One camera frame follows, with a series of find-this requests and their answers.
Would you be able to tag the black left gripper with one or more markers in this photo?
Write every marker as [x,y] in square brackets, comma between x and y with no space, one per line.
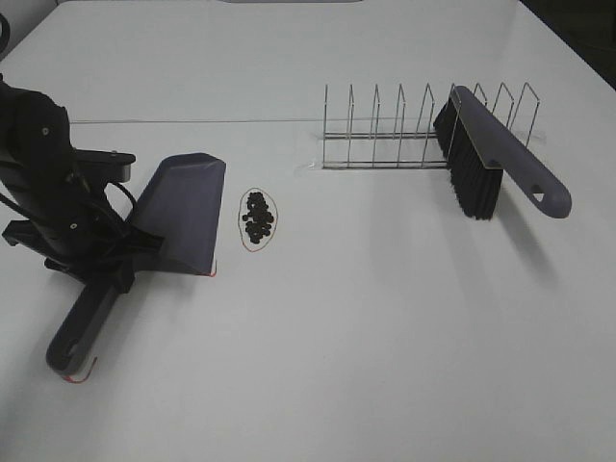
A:
[72,214]

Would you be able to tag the grey plastic dustpan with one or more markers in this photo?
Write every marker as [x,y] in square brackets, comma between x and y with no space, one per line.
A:
[181,203]

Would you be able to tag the pile of dark coffee beans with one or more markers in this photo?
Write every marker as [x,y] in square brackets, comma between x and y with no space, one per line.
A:
[258,219]

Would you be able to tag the grey hand brush black bristles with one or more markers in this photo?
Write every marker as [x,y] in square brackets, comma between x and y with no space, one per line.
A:
[478,150]

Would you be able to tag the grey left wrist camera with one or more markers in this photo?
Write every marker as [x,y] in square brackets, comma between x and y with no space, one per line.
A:
[104,166]

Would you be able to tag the chrome wire dish rack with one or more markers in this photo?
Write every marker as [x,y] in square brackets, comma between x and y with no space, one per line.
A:
[407,139]

